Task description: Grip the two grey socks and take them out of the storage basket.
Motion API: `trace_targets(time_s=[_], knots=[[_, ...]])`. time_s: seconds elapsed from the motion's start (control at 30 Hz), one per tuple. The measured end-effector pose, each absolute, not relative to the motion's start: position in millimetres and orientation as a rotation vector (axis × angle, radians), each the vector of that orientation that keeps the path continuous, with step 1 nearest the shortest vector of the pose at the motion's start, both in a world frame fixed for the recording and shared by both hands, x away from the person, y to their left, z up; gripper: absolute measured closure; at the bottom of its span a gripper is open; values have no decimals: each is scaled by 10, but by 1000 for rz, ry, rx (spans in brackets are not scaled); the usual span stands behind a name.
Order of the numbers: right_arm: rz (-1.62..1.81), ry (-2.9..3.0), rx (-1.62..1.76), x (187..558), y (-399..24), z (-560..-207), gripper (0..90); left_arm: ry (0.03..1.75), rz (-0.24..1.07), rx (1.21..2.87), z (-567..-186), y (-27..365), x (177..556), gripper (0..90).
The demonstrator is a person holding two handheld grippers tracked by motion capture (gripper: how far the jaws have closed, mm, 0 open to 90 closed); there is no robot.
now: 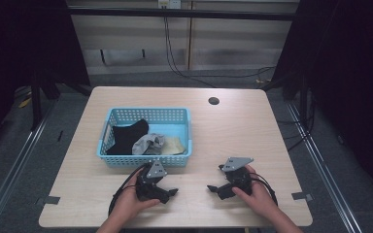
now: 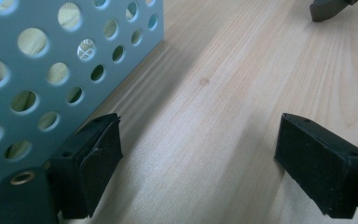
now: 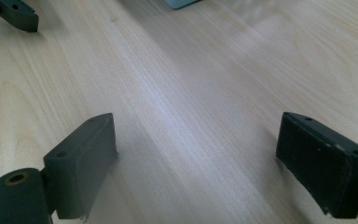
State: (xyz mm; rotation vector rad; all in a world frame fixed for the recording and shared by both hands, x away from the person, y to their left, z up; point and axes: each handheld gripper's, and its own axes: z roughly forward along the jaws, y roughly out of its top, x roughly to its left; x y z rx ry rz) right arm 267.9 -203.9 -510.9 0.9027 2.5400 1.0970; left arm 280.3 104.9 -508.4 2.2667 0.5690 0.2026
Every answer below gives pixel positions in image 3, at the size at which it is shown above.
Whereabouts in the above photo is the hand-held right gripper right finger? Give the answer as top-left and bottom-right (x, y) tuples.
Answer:
(275, 111), (358, 219)

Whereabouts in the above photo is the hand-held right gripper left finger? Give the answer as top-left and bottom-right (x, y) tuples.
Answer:
(43, 112), (119, 221)

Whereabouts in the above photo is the grey-blue flat object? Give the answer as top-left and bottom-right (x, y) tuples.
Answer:
(162, 0), (201, 10)

